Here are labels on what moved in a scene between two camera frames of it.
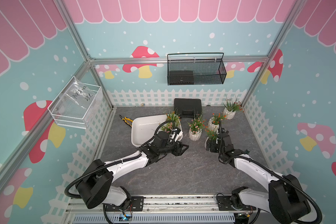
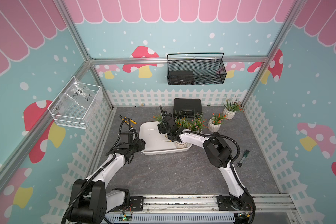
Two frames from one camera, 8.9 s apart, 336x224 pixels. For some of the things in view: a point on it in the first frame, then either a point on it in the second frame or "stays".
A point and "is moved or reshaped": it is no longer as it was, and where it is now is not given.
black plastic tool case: (188, 108) stays
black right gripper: (211, 148) to (160, 128)
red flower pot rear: (213, 123) stays
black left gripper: (178, 148) to (141, 145)
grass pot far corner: (231, 108) stays
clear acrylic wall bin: (78, 105) stays
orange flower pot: (212, 135) is moved or reshaped
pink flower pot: (195, 126) stays
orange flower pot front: (174, 116) to (158, 118)
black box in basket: (181, 77) stays
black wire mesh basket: (196, 72) stays
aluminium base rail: (167, 211) stays
